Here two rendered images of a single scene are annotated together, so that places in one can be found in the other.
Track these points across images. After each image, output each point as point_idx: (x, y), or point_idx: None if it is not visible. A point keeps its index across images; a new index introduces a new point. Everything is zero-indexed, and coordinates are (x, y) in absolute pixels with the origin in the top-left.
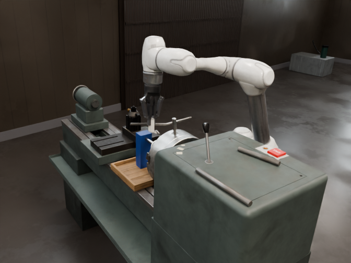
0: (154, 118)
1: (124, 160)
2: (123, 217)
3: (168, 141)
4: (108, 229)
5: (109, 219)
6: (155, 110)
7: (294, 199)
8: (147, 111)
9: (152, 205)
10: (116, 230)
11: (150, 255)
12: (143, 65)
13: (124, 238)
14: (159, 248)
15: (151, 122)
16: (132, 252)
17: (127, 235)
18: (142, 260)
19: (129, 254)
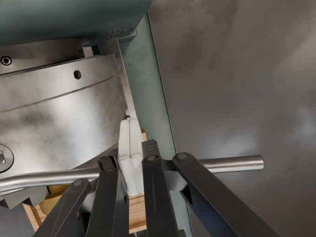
0: (115, 159)
1: (136, 229)
2: None
3: (47, 109)
4: (166, 130)
5: (160, 150)
6: (97, 213)
7: None
8: (174, 212)
9: (123, 71)
10: (156, 126)
11: (125, 60)
12: None
13: (150, 106)
14: None
15: (139, 144)
16: (146, 75)
17: (144, 112)
18: (139, 55)
19: (153, 72)
